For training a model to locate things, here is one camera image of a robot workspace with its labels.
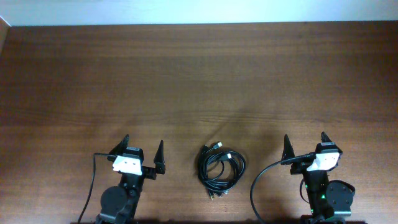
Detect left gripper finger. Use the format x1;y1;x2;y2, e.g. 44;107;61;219
108;134;129;157
154;140;165;174

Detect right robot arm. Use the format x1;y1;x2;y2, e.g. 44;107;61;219
281;132;355;223

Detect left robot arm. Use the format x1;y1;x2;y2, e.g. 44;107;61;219
95;134;165;224

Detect left camera black cable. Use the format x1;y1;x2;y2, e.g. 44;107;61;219
76;152;116;224

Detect camera black cable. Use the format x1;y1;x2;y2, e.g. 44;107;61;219
250;152;317;224
76;152;116;224

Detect right camera black cable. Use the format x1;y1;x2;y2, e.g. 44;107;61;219
250;152;317;224

